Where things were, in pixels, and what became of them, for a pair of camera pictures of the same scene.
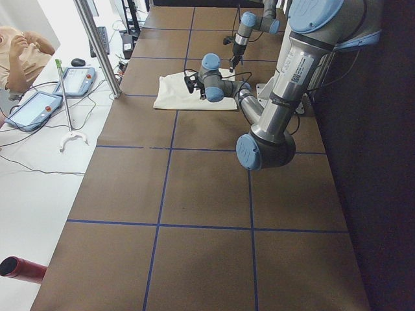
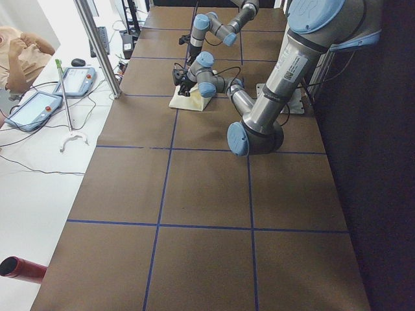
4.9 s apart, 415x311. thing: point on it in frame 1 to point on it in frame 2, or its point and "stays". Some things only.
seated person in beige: x=23 y=56 stays
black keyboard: x=102 y=33 stays
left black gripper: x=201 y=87 to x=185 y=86
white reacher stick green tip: x=72 y=133 stays
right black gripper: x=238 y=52 to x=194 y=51
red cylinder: x=15 y=267 stays
